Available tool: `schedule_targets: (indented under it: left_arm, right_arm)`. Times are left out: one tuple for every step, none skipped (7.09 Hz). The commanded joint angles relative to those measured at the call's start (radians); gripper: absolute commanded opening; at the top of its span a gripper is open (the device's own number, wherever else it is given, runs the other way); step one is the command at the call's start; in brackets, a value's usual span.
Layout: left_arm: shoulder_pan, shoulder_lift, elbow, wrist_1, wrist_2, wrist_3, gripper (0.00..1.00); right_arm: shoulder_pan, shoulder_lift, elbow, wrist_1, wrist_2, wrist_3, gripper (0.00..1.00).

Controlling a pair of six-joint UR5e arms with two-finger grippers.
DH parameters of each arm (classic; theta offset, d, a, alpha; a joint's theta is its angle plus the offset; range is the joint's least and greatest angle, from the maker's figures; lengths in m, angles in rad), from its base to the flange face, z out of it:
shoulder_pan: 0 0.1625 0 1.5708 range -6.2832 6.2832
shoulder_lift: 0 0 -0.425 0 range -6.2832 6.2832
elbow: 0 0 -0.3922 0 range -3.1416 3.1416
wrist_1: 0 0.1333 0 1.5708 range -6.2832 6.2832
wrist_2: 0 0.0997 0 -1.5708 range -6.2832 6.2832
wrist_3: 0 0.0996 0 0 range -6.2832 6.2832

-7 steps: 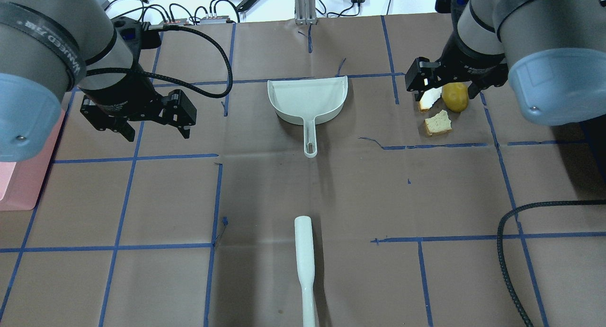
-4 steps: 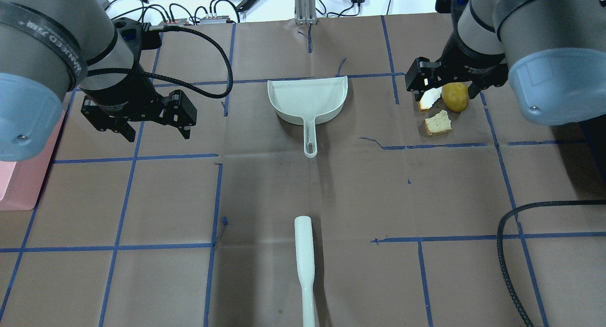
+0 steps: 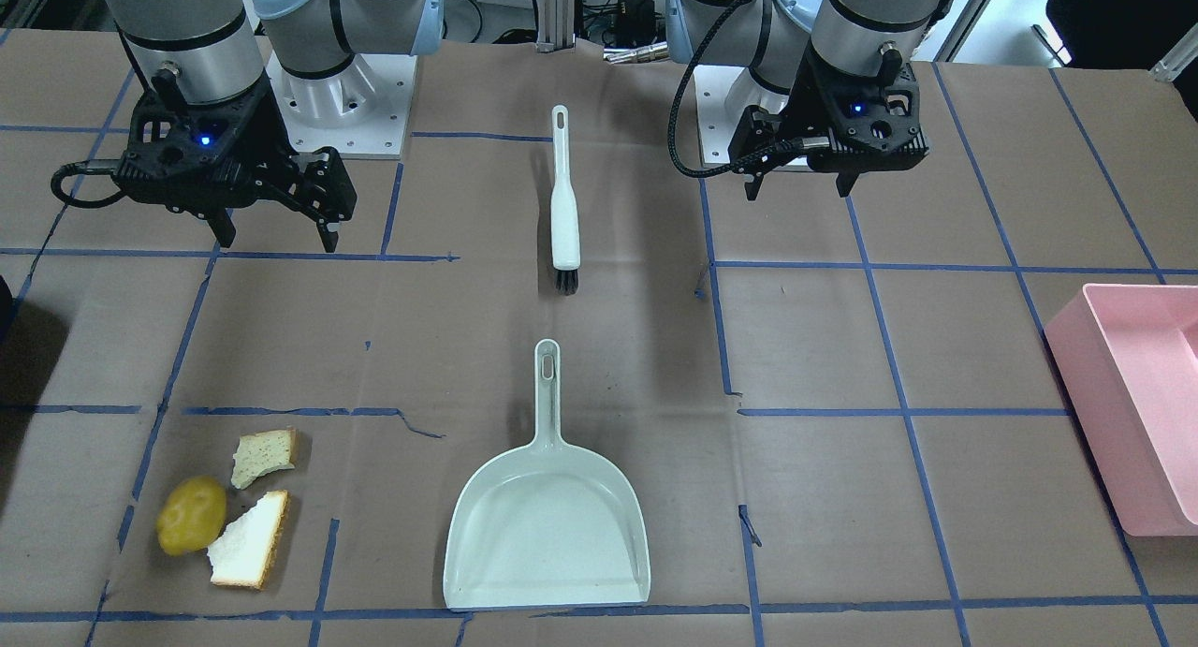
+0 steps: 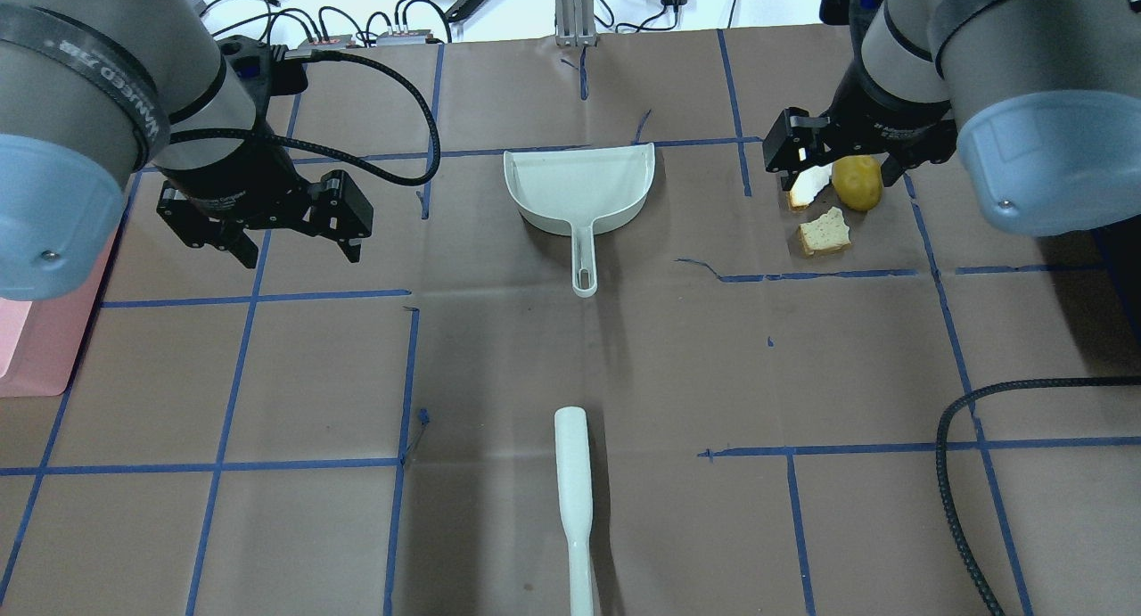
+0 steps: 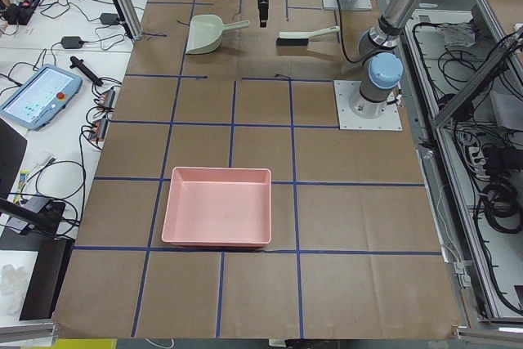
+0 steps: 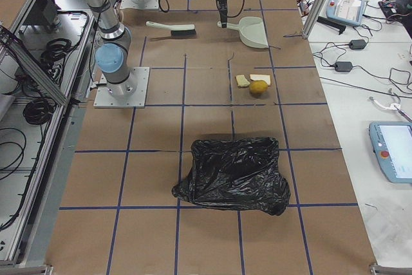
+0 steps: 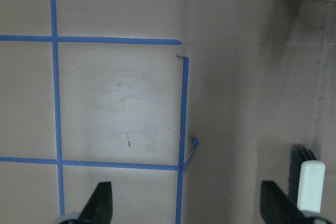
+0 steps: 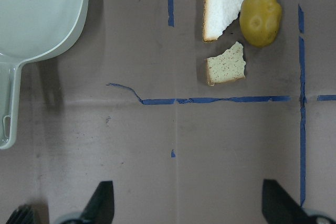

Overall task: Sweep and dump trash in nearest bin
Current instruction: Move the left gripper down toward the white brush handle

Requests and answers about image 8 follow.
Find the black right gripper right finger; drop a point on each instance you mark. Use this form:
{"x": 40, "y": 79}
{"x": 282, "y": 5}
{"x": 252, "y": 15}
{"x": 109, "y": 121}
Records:
{"x": 279, "y": 207}

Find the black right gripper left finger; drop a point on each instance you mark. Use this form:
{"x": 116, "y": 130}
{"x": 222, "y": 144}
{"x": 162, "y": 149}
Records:
{"x": 99, "y": 209}

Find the white hand brush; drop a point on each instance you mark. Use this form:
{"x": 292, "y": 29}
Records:
{"x": 22, "y": 215}

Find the toasted bread slice piece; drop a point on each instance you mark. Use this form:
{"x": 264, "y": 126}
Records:
{"x": 226, "y": 67}

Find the yellow lemon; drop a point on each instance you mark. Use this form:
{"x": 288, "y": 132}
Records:
{"x": 260, "y": 21}

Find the white bread slice piece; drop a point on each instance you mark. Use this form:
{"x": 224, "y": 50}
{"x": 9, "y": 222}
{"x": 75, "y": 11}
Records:
{"x": 218, "y": 15}

